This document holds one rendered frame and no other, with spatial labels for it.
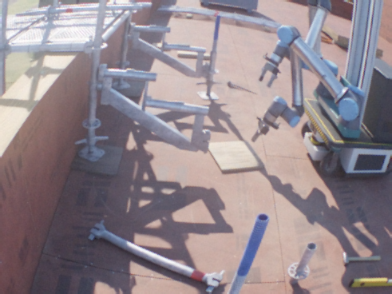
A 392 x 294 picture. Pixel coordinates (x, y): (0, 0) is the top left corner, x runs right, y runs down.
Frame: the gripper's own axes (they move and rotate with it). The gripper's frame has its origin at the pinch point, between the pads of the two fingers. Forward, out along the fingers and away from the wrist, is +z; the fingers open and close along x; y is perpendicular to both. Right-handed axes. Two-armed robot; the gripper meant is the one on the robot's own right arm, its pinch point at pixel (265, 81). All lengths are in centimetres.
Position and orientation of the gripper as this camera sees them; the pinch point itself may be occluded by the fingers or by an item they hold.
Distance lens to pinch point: 279.8
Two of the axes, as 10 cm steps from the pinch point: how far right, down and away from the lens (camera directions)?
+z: -4.6, 8.5, 2.5
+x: -2.7, -4.1, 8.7
